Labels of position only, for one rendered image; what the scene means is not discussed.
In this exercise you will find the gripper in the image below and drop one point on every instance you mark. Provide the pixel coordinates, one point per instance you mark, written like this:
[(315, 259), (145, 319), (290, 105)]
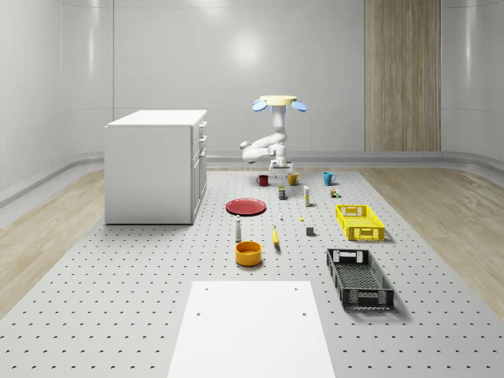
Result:
[(281, 164)]

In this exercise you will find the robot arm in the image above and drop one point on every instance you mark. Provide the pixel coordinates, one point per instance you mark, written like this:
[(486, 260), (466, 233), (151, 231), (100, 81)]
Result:
[(278, 125)]

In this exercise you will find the yellow mug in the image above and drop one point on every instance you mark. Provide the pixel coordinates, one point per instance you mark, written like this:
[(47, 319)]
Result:
[(293, 179)]

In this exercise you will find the red mug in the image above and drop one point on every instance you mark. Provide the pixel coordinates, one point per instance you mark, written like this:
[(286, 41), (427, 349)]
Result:
[(263, 180)]

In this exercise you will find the yellow white carton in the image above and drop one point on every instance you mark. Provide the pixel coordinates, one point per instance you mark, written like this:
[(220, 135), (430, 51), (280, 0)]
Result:
[(306, 196)]

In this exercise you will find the blue mug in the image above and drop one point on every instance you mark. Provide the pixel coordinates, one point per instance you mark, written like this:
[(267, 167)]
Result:
[(328, 178)]

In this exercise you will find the red plate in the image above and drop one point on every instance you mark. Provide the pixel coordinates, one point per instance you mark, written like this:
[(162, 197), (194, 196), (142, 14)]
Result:
[(246, 206)]

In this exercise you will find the puzzle cube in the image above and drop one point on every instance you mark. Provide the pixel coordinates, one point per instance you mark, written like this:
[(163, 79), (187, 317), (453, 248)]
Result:
[(334, 193)]

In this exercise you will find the grey cube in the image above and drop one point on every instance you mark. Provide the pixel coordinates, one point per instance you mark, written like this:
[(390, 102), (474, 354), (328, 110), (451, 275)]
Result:
[(310, 231)]

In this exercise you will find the banana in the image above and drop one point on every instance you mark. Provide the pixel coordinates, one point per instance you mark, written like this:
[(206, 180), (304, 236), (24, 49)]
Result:
[(276, 237)]

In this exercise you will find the tall white bottle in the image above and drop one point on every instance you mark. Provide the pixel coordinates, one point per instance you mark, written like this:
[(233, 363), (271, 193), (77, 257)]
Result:
[(238, 232)]

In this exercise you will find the yellow bowl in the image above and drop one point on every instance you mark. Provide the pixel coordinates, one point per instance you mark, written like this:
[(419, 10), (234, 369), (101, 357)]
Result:
[(248, 256)]

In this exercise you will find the yellow basket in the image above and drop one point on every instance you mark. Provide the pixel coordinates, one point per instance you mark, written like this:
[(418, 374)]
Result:
[(364, 233)]

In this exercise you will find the white cabinet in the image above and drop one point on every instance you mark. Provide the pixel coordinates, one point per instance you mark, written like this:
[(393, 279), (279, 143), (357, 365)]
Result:
[(149, 173)]

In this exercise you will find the dark grey basket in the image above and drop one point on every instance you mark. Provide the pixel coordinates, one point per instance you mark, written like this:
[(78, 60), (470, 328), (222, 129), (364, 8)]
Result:
[(368, 298)]

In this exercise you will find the white board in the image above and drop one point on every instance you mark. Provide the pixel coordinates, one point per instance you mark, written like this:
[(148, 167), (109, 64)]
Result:
[(252, 330)]

